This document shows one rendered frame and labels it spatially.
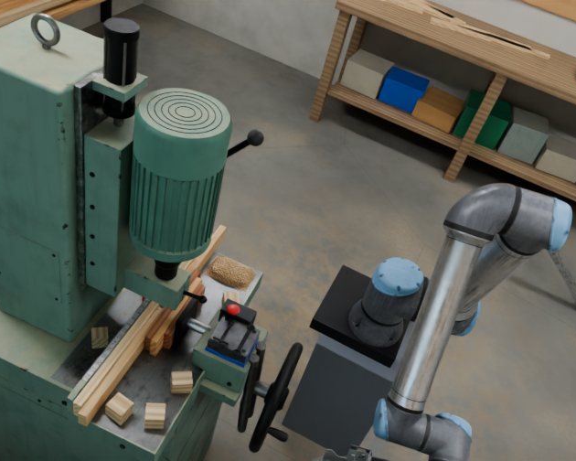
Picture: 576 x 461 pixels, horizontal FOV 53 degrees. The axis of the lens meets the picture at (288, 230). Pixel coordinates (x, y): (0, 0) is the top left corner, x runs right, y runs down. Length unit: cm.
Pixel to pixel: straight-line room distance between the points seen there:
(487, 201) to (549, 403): 183
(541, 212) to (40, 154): 104
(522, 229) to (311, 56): 350
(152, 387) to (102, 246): 34
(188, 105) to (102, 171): 21
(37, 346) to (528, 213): 120
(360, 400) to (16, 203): 133
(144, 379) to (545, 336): 239
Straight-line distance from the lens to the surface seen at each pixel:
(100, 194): 121
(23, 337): 160
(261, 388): 150
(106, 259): 132
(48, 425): 170
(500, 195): 136
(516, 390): 300
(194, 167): 105
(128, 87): 110
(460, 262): 136
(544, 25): 427
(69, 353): 156
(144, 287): 138
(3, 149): 124
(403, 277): 184
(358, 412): 217
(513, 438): 283
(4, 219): 138
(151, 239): 117
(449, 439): 149
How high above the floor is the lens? 208
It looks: 41 degrees down
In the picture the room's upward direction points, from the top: 17 degrees clockwise
